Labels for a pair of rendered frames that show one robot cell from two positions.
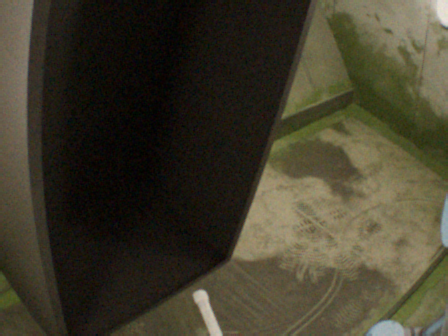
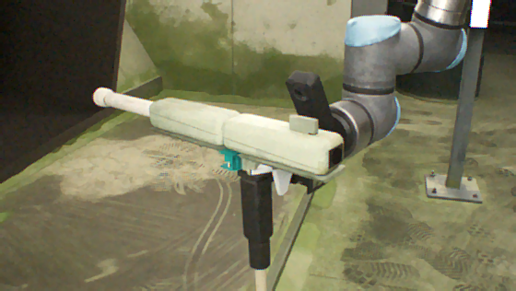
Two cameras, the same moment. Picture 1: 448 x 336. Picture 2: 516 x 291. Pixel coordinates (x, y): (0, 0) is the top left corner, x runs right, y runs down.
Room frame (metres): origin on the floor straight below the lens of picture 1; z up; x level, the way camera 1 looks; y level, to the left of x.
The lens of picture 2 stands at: (0.02, 0.19, 0.76)
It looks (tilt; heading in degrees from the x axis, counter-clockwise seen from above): 21 degrees down; 330
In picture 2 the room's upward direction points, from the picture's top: straight up
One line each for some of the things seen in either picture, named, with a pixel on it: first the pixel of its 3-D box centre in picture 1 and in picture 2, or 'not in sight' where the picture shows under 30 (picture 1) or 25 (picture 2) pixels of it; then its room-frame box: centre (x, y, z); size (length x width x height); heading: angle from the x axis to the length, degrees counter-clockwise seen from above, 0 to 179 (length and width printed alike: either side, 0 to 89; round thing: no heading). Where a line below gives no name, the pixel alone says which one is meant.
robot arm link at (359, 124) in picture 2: not in sight; (337, 130); (0.56, -0.28, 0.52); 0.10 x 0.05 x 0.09; 19
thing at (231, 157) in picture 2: not in sight; (237, 157); (0.51, -0.07, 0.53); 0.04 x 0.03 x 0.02; 108
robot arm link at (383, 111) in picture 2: not in sight; (364, 116); (0.59, -0.36, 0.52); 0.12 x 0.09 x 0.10; 109
